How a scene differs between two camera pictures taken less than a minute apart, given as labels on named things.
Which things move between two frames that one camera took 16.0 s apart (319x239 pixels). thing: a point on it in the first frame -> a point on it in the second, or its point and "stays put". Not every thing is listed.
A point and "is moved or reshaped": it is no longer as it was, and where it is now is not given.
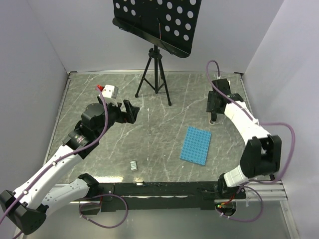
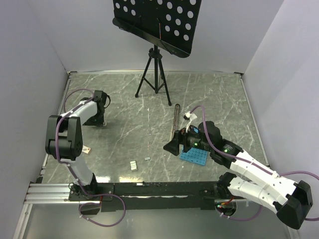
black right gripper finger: [214, 116] -> [172, 147]
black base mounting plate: [161, 196] stays put
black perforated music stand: [171, 24] stays put
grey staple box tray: [133, 165] stays put
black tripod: [154, 54] stays put
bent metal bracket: [209, 116] is moved or reshaped
